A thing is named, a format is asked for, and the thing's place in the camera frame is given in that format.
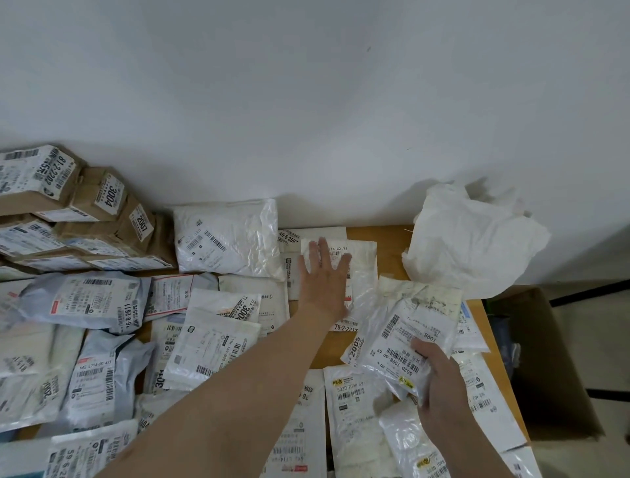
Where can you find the person's left hand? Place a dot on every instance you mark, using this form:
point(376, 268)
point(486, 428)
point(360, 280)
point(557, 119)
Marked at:
point(325, 290)

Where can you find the person's right hand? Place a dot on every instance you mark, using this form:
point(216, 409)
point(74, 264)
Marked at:
point(445, 394)

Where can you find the glossy white pouch small label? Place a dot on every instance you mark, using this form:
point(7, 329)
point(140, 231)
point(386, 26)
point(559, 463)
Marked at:
point(364, 276)

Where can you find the white mailer red square logo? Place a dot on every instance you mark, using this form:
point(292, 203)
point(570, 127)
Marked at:
point(273, 290)

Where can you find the long white pouch yellow logo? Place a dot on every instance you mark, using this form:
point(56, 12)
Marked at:
point(354, 423)

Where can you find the cream pouch blue edged label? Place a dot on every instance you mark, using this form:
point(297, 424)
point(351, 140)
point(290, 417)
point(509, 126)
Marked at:
point(423, 295)

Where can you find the puffy clear white parcel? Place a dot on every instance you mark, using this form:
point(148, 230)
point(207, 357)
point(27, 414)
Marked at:
point(221, 236)

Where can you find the white padded packet red strip label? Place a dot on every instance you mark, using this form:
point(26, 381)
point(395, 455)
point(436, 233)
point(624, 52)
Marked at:
point(295, 433)

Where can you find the large white plastic bag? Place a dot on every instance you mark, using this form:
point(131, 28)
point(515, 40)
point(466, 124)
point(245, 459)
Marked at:
point(472, 241)

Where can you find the small white pouch square label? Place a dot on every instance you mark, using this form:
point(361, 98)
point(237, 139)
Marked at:
point(160, 344)

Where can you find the light blue-grey soft parcel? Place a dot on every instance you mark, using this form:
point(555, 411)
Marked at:
point(88, 300)

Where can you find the stack of cardboard boxes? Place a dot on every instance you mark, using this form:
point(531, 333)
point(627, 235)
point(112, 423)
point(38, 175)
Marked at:
point(103, 197)

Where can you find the white pouch bold black print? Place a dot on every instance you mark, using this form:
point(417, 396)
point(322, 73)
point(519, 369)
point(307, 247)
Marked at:
point(83, 450)

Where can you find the cream mailer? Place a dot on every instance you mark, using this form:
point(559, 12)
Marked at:
point(22, 344)

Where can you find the brown box white barcode label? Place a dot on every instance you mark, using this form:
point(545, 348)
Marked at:
point(34, 172)

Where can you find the person's left forearm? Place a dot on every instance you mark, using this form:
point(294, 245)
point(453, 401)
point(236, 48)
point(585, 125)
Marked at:
point(211, 408)

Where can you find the dark blue plastic bag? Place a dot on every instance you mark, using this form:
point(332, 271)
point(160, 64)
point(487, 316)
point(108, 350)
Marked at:
point(504, 344)

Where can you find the wooden table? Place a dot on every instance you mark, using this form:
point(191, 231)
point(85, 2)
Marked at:
point(384, 236)

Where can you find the brown cardboard box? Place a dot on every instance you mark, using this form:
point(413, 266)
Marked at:
point(551, 384)

